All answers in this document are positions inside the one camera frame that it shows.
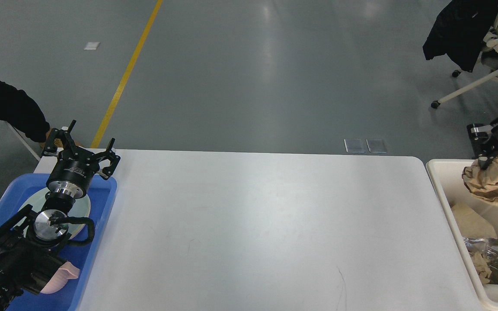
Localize clear floor plate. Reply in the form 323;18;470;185
344;139;366;154
366;138;388;154

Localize paper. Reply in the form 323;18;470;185
469;251;492;285

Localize white floor tag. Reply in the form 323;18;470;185
83;41;101;51

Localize beige plastic bin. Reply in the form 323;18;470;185
426;159;498;311

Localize right clear floor plate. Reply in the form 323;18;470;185
366;138;388;154

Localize person in black left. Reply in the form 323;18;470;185
0;81;50;143

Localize blue plastic tray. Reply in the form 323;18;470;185
0;173;117;311

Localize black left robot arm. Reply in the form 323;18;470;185
0;121;121;311

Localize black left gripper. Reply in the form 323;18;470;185
41;120;121;199

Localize white paper cup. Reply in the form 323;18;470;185
483;284;498;303

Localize tan boot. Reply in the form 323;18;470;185
40;128;84;150

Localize pink mug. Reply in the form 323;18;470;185
40;261;81;295

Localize left clear floor plate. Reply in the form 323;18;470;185
344;139;366;154

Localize large brown paper bag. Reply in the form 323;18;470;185
450;202;498;238

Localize brown paper ball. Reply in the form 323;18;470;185
462;156;498;207

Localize black jacket on chair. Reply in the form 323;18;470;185
422;0;498;73

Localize silver foil bag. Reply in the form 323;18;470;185
463;238;498;285

